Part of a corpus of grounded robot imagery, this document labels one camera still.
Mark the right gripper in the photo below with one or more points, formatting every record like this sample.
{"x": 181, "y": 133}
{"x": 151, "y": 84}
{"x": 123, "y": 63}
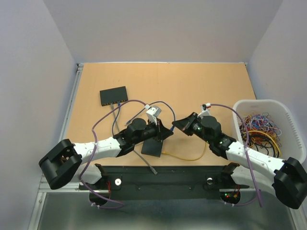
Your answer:
{"x": 184, "y": 124}

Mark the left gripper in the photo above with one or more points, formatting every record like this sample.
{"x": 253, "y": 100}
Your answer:
{"x": 161, "y": 132}

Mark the black network switch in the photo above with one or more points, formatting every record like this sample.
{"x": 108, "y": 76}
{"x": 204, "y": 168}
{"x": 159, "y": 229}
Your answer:
{"x": 113, "y": 96}
{"x": 152, "y": 147}

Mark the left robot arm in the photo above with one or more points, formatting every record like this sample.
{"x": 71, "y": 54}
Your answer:
{"x": 64, "y": 161}

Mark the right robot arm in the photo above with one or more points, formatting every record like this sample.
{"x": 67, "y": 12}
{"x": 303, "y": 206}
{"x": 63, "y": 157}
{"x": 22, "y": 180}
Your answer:
{"x": 288, "y": 177}

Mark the white plastic basket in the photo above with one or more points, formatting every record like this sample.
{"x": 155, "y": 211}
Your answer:
{"x": 272, "y": 130}

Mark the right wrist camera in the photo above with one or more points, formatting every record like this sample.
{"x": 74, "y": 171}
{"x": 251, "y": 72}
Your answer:
{"x": 205, "y": 110}

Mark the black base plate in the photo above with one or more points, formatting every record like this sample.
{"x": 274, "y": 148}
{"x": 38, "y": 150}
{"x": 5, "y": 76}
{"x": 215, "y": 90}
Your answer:
{"x": 170, "y": 182}

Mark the aluminium frame rail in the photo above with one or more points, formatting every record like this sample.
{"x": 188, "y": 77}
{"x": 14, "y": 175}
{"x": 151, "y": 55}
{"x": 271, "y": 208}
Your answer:
{"x": 45, "y": 188}

